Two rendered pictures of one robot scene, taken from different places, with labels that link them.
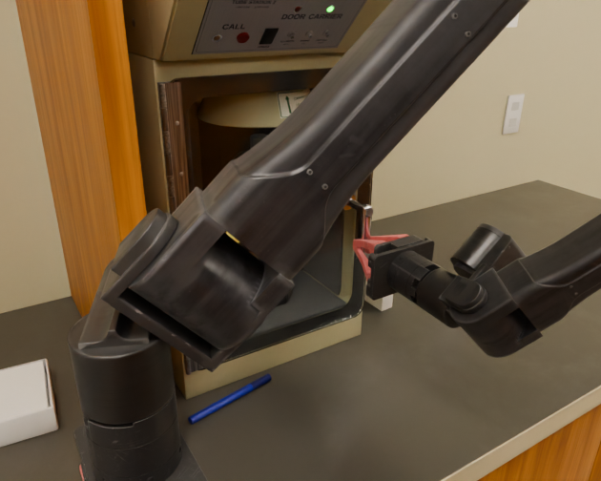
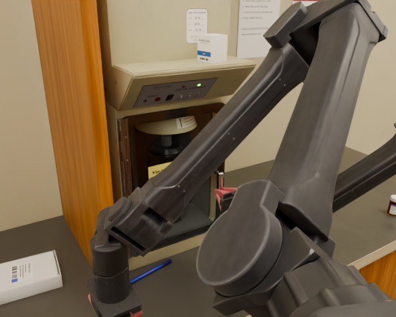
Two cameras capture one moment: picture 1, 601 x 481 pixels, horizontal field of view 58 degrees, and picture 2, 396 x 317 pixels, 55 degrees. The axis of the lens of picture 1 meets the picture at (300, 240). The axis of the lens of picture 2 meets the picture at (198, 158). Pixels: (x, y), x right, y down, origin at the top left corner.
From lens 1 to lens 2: 29 cm
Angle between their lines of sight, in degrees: 1
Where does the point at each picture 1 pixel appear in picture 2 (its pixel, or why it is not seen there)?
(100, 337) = (102, 243)
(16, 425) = (43, 283)
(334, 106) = (187, 163)
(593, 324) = (349, 233)
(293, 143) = (173, 176)
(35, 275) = (43, 203)
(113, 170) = (97, 165)
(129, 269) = (114, 219)
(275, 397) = (173, 271)
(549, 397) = not seen: hidden behind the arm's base
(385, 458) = not seen: hidden behind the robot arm
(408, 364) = not seen: hidden behind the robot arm
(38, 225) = (46, 177)
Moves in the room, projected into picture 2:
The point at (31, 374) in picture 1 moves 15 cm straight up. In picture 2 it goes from (48, 258) to (39, 211)
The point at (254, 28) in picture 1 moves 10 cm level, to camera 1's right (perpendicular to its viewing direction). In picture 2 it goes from (163, 95) to (207, 95)
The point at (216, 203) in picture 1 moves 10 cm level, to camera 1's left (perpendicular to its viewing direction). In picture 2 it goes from (145, 197) to (78, 195)
